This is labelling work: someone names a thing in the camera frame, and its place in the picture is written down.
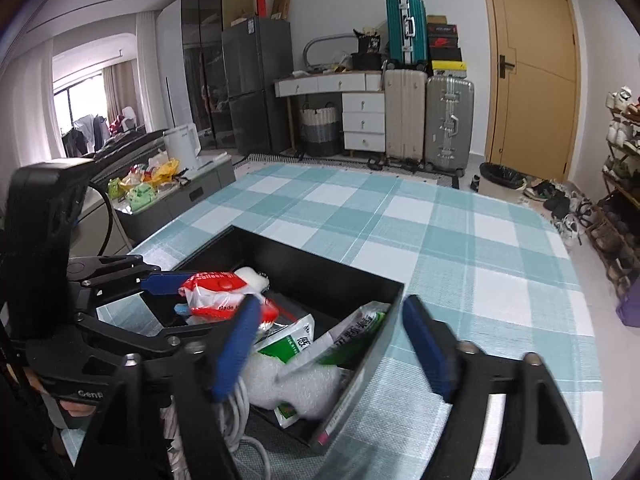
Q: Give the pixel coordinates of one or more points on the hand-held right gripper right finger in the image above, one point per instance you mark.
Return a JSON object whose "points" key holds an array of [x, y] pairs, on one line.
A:
{"points": [[425, 340]]}

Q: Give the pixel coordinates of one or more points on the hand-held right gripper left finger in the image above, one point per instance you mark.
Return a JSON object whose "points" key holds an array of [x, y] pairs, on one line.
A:
{"points": [[237, 345]]}

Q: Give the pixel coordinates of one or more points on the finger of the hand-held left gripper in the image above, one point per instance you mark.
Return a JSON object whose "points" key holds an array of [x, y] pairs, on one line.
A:
{"points": [[165, 284], [150, 340]]}

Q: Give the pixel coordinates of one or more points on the green medicine packet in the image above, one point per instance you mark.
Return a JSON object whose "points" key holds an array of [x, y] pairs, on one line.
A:
{"points": [[350, 340], [287, 347]]}

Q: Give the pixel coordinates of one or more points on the red white tissue pack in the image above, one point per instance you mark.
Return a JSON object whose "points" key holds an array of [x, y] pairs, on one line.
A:
{"points": [[215, 295]]}

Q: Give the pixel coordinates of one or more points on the white foam block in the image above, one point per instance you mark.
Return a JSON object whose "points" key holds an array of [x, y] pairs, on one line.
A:
{"points": [[280, 385]]}

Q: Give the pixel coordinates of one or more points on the black cardboard box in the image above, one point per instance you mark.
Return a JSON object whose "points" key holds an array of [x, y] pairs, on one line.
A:
{"points": [[320, 280]]}

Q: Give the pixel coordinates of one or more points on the person's left hand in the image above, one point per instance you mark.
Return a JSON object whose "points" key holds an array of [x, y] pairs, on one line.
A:
{"points": [[75, 410]]}

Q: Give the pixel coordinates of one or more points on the small grey cabinet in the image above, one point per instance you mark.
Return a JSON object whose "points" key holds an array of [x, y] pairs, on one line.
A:
{"points": [[90, 230]]}

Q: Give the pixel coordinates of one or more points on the teal checked tablecloth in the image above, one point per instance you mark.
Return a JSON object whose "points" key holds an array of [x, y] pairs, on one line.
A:
{"points": [[450, 260]]}

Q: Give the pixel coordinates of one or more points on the green snack bag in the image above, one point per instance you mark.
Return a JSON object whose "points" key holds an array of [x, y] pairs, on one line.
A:
{"points": [[141, 197]]}

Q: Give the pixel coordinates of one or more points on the long grey cabinet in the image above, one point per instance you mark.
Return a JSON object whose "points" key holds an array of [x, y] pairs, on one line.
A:
{"points": [[200, 190]]}

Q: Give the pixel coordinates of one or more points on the yellow snack bag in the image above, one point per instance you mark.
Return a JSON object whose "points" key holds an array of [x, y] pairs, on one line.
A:
{"points": [[165, 170]]}

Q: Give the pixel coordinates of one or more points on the hanging clothes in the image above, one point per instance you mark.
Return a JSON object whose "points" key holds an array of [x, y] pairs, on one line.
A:
{"points": [[90, 132]]}

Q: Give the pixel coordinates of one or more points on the wide white curtain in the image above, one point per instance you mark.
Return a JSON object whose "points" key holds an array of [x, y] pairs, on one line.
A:
{"points": [[25, 110]]}

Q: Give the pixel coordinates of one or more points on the black sofa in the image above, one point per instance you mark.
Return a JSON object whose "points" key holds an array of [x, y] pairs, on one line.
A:
{"points": [[130, 145]]}

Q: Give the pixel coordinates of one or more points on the white electric kettle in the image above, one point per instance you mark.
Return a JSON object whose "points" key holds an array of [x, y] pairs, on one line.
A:
{"points": [[182, 147]]}

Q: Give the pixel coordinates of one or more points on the black trash bin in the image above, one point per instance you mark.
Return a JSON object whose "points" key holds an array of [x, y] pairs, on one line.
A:
{"points": [[500, 175]]}

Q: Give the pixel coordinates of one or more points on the pile of dark shoes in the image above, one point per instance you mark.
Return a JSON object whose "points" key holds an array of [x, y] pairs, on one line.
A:
{"points": [[555, 205]]}

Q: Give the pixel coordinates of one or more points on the narrow white curtain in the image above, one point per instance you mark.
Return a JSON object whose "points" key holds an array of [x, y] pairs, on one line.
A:
{"points": [[147, 70]]}

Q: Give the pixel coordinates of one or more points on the purple bag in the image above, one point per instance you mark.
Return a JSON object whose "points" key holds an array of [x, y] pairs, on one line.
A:
{"points": [[630, 305]]}

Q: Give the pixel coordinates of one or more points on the grey refrigerator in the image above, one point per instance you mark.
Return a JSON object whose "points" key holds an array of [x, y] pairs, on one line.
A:
{"points": [[255, 85]]}

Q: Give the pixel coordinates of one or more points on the woven basket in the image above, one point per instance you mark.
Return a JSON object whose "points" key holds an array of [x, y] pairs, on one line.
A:
{"points": [[320, 130]]}

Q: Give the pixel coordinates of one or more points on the silver suitcase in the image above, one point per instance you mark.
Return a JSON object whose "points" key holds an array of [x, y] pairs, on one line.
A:
{"points": [[447, 120]]}

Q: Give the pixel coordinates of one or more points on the white desk with drawers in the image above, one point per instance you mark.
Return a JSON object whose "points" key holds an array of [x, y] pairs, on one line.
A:
{"points": [[362, 125]]}

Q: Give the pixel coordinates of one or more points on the beige suitcase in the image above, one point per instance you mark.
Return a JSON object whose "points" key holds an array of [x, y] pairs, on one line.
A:
{"points": [[405, 115]]}

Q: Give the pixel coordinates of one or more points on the dark glass wardrobe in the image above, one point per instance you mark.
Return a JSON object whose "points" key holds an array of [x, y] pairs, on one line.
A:
{"points": [[200, 60]]}

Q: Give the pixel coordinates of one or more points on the wooden shoe rack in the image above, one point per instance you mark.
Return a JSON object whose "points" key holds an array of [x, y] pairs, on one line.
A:
{"points": [[615, 195]]}

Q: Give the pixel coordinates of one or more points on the tan wooden door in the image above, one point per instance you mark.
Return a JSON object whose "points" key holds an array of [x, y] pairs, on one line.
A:
{"points": [[535, 110]]}

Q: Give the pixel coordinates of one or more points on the yellow black shoe box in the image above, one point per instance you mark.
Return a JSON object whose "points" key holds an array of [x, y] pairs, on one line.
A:
{"points": [[449, 69]]}

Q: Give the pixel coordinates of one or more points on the row of sneakers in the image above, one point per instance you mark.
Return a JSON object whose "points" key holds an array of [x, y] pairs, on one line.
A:
{"points": [[620, 135]]}

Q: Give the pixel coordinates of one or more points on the black bag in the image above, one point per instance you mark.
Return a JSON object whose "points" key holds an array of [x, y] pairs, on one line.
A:
{"points": [[369, 57]]}

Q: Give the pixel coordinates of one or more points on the red bottle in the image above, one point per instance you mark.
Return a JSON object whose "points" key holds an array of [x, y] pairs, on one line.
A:
{"points": [[260, 5]]}

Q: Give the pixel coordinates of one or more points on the small brown cardboard box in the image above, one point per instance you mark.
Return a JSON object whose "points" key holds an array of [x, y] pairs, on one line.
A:
{"points": [[281, 5]]}

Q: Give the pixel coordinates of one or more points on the black red shoe box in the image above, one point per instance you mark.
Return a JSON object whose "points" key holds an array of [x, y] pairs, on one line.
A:
{"points": [[442, 36]]}

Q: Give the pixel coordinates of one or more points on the teal suitcase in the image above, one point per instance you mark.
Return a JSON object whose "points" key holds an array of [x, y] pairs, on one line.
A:
{"points": [[400, 30]]}

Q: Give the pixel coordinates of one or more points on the brown shoe box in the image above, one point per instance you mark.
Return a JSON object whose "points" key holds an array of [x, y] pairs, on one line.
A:
{"points": [[440, 19]]}

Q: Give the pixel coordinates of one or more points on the chrome tube frame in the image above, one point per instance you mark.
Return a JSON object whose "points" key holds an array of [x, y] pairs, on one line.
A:
{"points": [[325, 40]]}

